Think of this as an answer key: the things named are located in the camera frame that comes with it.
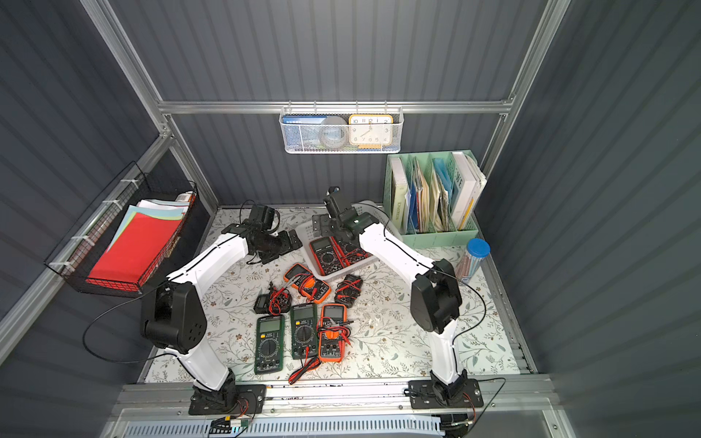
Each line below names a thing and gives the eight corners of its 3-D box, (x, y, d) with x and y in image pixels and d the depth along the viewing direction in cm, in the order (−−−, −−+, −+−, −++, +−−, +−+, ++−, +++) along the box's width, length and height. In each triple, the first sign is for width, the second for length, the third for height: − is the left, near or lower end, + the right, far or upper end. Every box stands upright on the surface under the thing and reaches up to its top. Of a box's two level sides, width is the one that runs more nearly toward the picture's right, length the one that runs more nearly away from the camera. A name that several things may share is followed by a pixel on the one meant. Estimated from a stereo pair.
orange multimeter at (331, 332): (317, 361, 81) (315, 357, 78) (321, 308, 92) (320, 303, 88) (346, 361, 81) (345, 357, 78) (347, 308, 92) (347, 303, 88)
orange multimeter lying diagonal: (284, 281, 98) (281, 275, 95) (299, 267, 102) (297, 260, 99) (317, 308, 92) (316, 302, 88) (332, 292, 96) (331, 285, 92)
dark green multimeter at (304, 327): (292, 361, 81) (290, 359, 79) (291, 308, 92) (290, 305, 90) (320, 356, 82) (320, 354, 80) (317, 304, 92) (316, 301, 91)
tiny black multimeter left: (255, 316, 90) (251, 310, 87) (261, 293, 95) (257, 286, 92) (289, 316, 90) (286, 310, 87) (293, 293, 95) (290, 286, 92)
